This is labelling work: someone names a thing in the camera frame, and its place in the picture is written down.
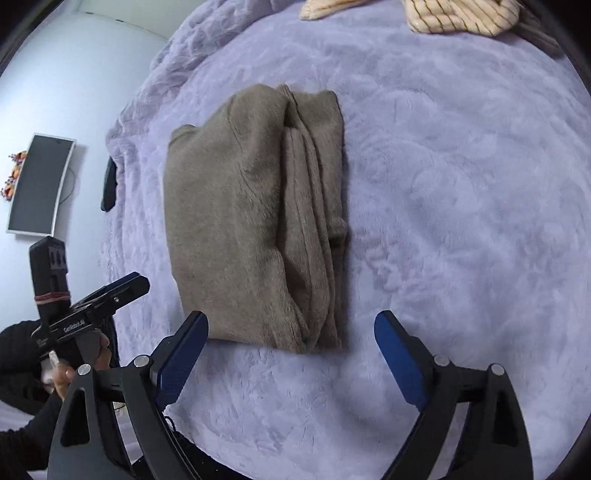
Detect olive brown knit sweater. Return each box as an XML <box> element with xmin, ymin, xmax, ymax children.
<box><xmin>163</xmin><ymin>84</ymin><xmax>348</xmax><ymax>354</ymax></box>

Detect black sleeved left forearm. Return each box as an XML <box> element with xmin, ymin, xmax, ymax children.
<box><xmin>1</xmin><ymin>320</ymin><xmax>76</xmax><ymax>479</ymax></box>

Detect person's left hand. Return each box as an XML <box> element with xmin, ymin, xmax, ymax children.
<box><xmin>41</xmin><ymin>331</ymin><xmax>112</xmax><ymax>401</ymax></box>

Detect black pillow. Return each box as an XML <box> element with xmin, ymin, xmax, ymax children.
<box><xmin>100</xmin><ymin>158</ymin><xmax>117</xmax><ymax>212</ymax></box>

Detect cream striped garment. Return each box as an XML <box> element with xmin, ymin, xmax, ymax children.
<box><xmin>298</xmin><ymin>0</ymin><xmax>562</xmax><ymax>54</ymax></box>

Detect wall mounted monitor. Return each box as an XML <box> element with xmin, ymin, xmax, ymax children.
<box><xmin>7</xmin><ymin>134</ymin><xmax>76</xmax><ymax>237</ymax></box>

